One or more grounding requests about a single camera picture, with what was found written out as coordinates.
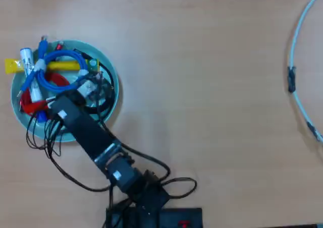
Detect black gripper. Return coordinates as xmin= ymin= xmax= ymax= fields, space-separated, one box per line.
xmin=45 ymin=90 xmax=88 ymax=125

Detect red-capped white marker pen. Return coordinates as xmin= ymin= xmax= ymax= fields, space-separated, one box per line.
xmin=24 ymin=99 xmax=51 ymax=113

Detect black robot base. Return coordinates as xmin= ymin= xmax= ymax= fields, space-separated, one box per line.
xmin=105 ymin=205 xmax=204 ymax=228

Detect blue-capped white marker pen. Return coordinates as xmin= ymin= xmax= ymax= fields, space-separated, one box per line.
xmin=19 ymin=48 xmax=48 ymax=124

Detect green round bowl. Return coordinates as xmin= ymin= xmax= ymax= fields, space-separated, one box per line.
xmin=10 ymin=40 xmax=120 ymax=143

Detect yellow tube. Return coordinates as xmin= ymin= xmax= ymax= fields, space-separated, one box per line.
xmin=4 ymin=58 xmax=88 ymax=75

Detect small green label tag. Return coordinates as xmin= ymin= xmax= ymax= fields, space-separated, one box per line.
xmin=87 ymin=59 xmax=99 ymax=74

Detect long black tape wrap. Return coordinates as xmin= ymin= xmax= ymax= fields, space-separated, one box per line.
xmin=287 ymin=66 xmax=296 ymax=93

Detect short black tape wrap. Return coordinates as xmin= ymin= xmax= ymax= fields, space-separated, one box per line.
xmin=306 ymin=121 xmax=319 ymax=140

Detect red coiled cable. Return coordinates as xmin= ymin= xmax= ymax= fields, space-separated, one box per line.
xmin=19 ymin=42 xmax=71 ymax=116

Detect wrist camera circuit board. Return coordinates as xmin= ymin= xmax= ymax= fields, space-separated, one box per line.
xmin=76 ymin=71 xmax=104 ymax=105

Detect blue coiled USB cable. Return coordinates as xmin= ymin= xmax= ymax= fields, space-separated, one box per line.
xmin=17 ymin=35 xmax=89 ymax=99

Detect black coiled cable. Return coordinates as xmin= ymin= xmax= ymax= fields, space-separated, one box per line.
xmin=73 ymin=48 xmax=116 ymax=128

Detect black camera cable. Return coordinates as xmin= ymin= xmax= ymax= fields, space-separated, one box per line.
xmin=97 ymin=104 xmax=171 ymax=182

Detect black wire loop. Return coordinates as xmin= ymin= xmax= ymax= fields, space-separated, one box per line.
xmin=161 ymin=177 xmax=198 ymax=199

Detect white cable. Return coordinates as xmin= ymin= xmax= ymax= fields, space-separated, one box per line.
xmin=288 ymin=0 xmax=323 ymax=144

